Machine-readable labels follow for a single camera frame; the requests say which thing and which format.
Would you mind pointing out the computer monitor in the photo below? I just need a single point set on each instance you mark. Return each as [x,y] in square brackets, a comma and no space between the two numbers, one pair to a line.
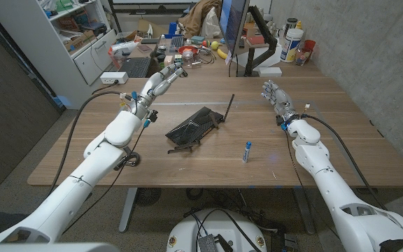
[233,21]

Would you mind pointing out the grey table leg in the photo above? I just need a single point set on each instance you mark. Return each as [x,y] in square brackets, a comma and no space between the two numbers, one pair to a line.
[127,210]
[304,213]

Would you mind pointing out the red bowl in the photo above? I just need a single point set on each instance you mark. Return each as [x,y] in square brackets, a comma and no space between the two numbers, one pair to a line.
[187,49]

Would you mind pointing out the white shelf cabinet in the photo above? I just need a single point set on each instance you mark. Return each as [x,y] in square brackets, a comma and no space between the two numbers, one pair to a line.
[58,63]

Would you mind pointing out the white power strip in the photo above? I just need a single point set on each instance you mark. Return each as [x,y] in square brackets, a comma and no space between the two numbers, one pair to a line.
[113,77]

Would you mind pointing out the clear plastic jar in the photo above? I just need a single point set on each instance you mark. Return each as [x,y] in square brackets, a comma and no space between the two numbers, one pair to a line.
[187,57]

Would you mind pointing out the yellow ball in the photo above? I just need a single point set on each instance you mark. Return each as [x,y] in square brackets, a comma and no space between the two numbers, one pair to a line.
[215,45]

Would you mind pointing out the black router with antennas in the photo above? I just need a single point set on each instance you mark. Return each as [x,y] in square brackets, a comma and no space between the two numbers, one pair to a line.
[191,127]

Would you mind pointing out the white glue stick blue cap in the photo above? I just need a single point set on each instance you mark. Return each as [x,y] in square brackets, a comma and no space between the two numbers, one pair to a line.
[246,154]

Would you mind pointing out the brown jacket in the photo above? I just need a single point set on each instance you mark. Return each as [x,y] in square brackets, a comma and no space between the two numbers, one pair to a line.
[198,15]

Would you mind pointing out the yellow banana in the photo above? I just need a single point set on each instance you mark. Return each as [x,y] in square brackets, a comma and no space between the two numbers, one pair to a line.
[221,54]

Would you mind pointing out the red cup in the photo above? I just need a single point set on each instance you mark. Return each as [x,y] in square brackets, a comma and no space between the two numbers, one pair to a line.
[310,45]

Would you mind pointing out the rubik's cube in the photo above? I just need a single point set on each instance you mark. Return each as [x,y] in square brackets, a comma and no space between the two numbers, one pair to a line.
[178,59]

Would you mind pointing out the blue box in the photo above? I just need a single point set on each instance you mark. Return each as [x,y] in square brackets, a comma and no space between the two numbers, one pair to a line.
[173,28]

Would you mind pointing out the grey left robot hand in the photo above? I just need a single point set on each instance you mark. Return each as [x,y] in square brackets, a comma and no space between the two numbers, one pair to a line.
[156,87]

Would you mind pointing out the black keyboard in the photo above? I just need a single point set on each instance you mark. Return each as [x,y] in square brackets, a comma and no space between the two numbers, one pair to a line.
[136,67]

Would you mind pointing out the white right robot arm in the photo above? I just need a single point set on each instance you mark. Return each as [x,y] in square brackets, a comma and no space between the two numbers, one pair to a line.
[334,189]

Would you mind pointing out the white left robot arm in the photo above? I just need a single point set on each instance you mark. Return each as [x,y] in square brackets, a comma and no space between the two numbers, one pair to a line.
[82,175]

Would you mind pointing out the white canister blue label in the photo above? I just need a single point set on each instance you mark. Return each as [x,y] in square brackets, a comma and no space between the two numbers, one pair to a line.
[290,45]

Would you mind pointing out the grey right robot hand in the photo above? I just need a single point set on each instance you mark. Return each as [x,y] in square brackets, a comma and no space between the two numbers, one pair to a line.
[281,101]

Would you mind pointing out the beige wooden block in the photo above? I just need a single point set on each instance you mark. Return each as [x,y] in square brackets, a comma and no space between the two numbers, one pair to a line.
[168,60]

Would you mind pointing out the white flat box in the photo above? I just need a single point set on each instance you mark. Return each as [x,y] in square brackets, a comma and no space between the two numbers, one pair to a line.
[270,71]

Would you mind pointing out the white cloth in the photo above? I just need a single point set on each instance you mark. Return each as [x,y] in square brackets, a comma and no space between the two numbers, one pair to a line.
[210,24]

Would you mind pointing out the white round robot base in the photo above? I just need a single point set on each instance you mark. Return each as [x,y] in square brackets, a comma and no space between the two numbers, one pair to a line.
[187,234]

